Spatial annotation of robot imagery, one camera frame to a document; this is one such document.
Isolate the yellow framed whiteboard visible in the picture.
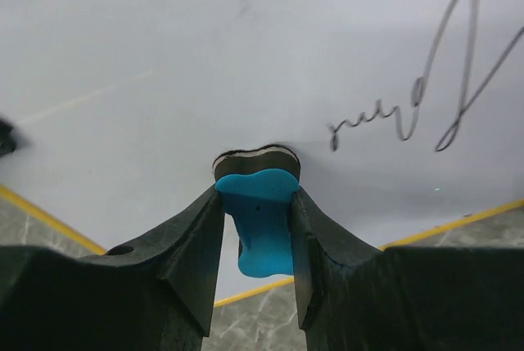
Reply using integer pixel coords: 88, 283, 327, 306
0, 0, 524, 308

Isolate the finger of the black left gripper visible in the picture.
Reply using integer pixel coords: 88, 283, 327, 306
0, 119, 17, 156

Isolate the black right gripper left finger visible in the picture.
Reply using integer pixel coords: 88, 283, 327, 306
1, 188, 224, 350

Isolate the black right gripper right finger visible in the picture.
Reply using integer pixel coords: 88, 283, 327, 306
289, 190, 523, 350

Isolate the blue whiteboard eraser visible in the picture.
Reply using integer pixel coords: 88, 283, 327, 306
213, 144, 300, 278

